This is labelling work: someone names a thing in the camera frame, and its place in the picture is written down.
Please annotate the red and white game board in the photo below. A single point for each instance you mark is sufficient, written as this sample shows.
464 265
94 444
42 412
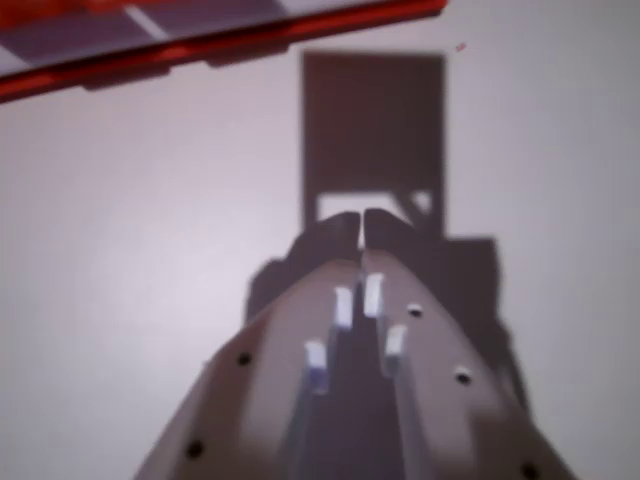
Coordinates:
150 45

